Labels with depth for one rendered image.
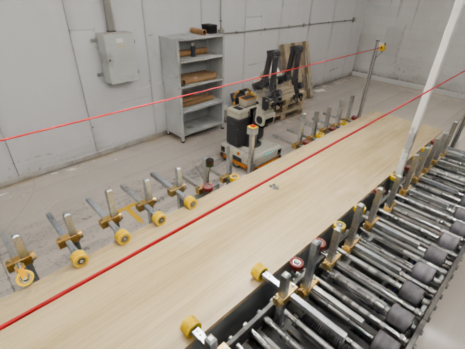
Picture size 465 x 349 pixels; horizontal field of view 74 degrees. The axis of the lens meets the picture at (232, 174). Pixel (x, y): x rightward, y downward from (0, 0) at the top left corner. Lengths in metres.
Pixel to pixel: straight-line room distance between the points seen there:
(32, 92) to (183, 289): 3.34
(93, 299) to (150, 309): 0.29
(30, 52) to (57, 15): 0.52
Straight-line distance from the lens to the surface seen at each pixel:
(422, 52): 9.43
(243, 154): 4.20
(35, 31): 4.39
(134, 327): 1.62
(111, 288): 1.78
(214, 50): 5.40
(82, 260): 1.91
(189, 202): 2.11
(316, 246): 1.60
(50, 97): 4.52
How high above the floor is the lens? 2.23
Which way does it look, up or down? 32 degrees down
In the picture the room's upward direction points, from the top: 2 degrees clockwise
